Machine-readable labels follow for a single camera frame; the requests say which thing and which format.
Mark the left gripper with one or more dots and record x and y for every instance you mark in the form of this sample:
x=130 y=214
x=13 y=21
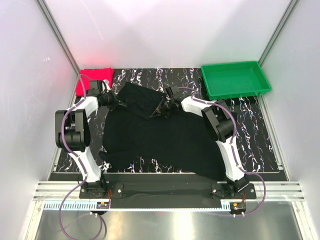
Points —
x=116 y=103

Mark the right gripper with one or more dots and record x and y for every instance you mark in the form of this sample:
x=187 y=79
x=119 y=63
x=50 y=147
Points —
x=160 y=111

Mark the black t shirt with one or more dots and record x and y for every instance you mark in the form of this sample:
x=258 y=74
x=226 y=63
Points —
x=179 y=140

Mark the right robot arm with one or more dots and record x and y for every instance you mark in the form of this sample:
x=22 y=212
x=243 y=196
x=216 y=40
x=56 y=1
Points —
x=221 y=126

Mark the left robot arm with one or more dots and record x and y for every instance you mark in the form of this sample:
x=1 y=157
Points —
x=72 y=134

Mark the folded red t shirt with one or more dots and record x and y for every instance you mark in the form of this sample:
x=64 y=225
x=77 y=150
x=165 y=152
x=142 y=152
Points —
x=100 y=74

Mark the green plastic bin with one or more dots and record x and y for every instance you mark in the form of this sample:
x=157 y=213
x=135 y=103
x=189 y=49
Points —
x=234 y=80

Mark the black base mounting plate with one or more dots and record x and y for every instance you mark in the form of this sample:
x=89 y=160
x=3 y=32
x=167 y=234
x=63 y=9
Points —
x=159 y=201

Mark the shiny steel front plate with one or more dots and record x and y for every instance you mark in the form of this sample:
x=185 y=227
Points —
x=273 y=221

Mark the aluminium frame post left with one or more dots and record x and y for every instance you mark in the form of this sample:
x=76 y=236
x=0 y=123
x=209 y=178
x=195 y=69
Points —
x=44 y=8

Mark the aluminium frame post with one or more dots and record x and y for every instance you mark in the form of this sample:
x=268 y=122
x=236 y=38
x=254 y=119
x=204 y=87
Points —
x=288 y=12
x=44 y=8

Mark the aluminium front rail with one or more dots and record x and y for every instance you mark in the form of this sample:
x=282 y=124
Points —
x=274 y=191

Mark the white slotted cable duct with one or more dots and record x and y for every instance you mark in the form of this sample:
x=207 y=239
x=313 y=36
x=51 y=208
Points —
x=93 y=205

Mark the aluminium frame post right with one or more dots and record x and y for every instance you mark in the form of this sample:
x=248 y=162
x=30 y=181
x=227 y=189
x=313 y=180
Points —
x=288 y=12

